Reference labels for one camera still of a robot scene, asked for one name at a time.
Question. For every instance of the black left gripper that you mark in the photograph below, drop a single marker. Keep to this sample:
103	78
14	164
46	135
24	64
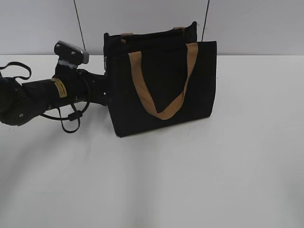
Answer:
82	85

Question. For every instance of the black tote bag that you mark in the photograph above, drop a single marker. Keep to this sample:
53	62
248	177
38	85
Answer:
164	69

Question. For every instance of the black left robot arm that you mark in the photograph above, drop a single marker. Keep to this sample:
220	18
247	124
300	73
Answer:
20	103

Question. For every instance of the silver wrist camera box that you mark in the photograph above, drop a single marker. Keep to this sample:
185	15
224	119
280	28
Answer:
71	53

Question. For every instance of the tan front bag handle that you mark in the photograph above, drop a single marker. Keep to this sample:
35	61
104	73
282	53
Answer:
143	92

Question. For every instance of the tan bag handle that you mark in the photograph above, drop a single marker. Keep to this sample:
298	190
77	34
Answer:
175	32
143	92

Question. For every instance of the tan rear bag handle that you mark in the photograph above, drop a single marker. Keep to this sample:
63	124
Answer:
175	32

